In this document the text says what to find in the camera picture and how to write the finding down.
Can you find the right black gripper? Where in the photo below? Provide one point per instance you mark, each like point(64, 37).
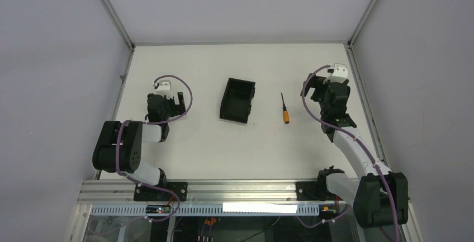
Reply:
point(322, 89)

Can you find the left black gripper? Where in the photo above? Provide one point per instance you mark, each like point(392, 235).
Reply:
point(174, 104)

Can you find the orange handle screwdriver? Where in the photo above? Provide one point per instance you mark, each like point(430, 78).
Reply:
point(285, 114)

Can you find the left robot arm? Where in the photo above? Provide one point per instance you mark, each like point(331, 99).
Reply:
point(118, 149)

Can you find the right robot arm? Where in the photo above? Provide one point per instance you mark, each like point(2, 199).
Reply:
point(379, 196)

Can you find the black plastic bin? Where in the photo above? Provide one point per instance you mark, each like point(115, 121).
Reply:
point(236, 103)

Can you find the small electronics board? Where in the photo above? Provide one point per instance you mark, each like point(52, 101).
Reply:
point(158, 209)

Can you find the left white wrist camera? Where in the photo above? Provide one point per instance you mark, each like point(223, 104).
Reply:
point(163, 88)

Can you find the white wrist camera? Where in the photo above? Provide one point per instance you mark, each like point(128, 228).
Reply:
point(337, 73)
point(163, 88)

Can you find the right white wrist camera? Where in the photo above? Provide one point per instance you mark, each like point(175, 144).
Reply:
point(337, 73)

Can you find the right aluminium frame post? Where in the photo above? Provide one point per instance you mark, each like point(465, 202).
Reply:
point(350, 48)

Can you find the aluminium frame post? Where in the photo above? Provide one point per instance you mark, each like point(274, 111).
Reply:
point(130, 49)
point(350, 48)

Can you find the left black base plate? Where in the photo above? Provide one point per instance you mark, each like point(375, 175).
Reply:
point(147, 194)

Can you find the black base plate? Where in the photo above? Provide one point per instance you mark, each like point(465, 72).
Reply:
point(311, 191)
point(147, 194)

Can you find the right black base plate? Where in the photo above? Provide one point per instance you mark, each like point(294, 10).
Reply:
point(311, 191)

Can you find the white slotted cable duct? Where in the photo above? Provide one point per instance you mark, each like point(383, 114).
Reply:
point(224, 209)

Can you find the aluminium front rail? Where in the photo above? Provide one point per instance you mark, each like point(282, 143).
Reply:
point(121, 191)

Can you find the left aluminium frame post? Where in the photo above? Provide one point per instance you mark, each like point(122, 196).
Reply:
point(130, 49)

